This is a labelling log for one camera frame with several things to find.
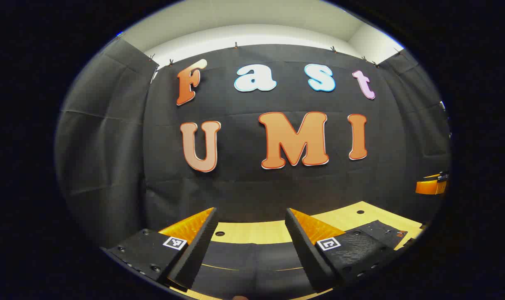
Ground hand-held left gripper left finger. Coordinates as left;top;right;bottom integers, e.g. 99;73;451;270
100;207;219;291

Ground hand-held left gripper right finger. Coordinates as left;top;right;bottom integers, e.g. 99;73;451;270
285;207;398;293

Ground dark grey jeans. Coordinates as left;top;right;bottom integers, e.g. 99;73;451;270
190;220;408;300

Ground black backdrop cloth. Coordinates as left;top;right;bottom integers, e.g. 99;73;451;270
55;37;452;250

